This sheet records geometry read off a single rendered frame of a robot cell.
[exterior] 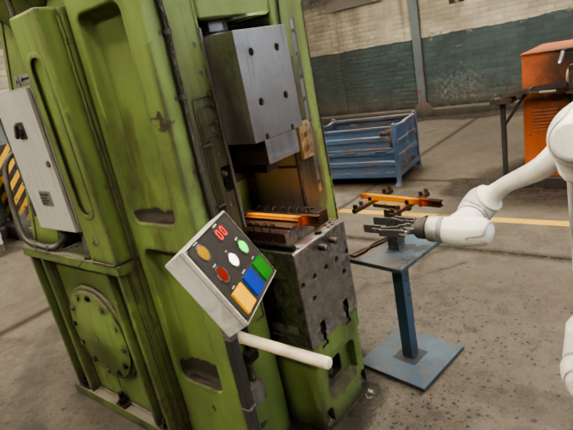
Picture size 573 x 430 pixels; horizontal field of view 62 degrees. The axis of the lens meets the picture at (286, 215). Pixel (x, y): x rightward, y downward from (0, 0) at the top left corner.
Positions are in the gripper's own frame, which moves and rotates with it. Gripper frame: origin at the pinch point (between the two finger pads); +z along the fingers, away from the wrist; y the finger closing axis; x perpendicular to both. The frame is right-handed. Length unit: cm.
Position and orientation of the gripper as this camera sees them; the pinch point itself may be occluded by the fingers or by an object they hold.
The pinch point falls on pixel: (376, 224)
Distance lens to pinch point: 182.6
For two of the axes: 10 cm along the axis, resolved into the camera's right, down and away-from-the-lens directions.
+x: -1.9, -9.3, -3.1
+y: 6.0, -3.6, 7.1
